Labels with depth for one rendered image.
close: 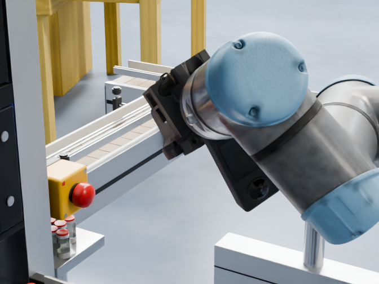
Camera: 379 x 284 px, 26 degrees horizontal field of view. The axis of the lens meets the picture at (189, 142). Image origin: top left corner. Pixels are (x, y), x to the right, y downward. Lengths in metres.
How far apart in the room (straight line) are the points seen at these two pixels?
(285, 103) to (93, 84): 4.44
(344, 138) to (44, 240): 0.70
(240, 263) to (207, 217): 1.36
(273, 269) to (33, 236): 0.88
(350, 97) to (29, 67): 0.55
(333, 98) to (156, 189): 2.89
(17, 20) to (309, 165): 0.59
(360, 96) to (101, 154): 0.91
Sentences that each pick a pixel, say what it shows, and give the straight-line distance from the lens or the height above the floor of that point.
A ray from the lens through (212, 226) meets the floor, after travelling 3.33.
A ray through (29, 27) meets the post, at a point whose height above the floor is 1.28.
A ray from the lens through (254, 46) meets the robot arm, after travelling 0.64.
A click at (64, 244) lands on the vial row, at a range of 1.35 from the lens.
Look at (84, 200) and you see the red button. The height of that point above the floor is 1.00.
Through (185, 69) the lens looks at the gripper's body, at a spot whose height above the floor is 1.33.
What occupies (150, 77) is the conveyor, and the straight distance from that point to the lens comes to 2.00.
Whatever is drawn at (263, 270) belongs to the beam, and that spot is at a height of 0.52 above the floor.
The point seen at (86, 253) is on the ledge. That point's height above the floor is 0.87.
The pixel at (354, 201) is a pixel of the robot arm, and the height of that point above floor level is 1.27.
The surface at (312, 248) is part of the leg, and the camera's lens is 1.97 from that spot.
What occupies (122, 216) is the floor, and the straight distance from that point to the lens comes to 3.42.
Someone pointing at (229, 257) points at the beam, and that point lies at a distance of 2.06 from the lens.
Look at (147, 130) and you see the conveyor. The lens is 1.74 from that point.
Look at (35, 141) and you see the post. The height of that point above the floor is 1.11.
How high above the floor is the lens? 1.56
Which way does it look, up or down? 22 degrees down
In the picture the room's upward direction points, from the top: straight up
